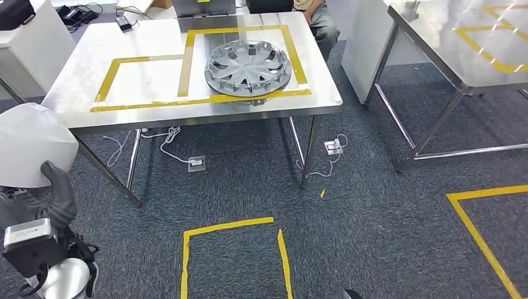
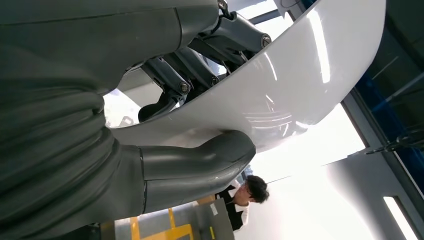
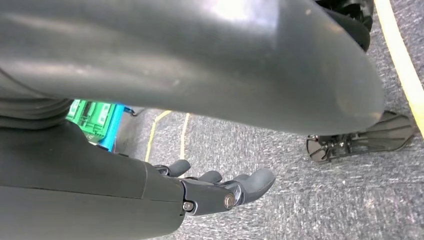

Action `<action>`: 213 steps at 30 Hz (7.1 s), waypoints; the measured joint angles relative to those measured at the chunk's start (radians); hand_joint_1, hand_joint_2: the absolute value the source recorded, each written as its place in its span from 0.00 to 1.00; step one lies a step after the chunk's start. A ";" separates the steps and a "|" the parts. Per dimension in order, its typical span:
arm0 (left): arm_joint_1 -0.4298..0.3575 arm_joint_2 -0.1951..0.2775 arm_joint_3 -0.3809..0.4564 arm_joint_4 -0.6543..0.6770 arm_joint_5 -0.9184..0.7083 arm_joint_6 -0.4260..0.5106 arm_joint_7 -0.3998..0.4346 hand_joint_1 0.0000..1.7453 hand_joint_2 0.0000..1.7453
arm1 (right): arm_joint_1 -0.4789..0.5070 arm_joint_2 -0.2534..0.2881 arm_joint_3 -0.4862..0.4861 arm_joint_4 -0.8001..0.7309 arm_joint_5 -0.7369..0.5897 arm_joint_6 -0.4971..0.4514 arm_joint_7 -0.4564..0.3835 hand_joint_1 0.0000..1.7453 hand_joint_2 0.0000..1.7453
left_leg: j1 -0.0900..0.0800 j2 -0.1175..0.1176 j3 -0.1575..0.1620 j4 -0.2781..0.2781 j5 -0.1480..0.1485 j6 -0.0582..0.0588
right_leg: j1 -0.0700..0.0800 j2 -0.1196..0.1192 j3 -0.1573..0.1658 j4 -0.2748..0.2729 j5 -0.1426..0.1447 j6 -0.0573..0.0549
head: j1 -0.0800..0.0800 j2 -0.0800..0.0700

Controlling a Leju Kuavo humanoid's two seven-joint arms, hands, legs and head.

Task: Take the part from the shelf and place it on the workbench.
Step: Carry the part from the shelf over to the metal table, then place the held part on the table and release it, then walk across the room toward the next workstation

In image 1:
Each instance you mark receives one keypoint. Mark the small metal clip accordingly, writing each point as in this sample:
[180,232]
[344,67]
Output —
[256,102]

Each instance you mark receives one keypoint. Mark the white curved plastic part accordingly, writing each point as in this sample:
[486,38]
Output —
[29,144]

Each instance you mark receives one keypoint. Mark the yellow floor tape square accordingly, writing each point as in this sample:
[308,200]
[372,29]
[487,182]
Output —
[486,192]

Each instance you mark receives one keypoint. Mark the white side panel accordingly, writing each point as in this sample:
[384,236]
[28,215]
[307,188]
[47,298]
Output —
[363,53]

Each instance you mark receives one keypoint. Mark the floor socket box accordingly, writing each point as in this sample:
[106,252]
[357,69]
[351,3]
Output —
[196,164]
[332,147]

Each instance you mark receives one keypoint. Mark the grey plastic wheel cover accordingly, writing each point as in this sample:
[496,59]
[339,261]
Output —
[247,68]

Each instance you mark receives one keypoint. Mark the white cabinet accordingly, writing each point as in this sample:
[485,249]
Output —
[37,53]

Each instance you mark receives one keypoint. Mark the person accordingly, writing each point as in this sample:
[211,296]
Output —
[324,29]

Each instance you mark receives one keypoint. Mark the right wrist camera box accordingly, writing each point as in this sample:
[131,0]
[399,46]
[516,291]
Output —
[352,295]

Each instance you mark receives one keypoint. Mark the steel workbench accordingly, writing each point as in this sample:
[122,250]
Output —
[453,49]
[152,82]

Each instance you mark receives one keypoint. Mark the small yellow tape scrap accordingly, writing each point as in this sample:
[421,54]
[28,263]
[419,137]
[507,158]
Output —
[322,193]

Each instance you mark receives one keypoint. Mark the brown cardboard box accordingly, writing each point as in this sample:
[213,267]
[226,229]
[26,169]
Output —
[163,3]

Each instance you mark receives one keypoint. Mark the black box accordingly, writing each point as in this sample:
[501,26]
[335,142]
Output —
[268,6]

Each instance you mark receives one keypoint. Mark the black bag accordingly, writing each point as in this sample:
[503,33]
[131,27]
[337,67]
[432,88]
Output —
[14,12]

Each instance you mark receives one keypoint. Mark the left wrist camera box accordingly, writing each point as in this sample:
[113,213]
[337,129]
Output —
[29,237]

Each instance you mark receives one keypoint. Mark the small black device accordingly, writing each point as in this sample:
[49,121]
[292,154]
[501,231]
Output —
[124,24]

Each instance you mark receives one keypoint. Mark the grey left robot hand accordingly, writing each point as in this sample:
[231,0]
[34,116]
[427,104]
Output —
[62,202]

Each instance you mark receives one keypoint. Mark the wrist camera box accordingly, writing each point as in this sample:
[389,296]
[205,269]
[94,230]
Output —
[29,237]
[352,295]

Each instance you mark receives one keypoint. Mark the black power adapters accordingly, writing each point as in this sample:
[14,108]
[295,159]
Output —
[76,14]

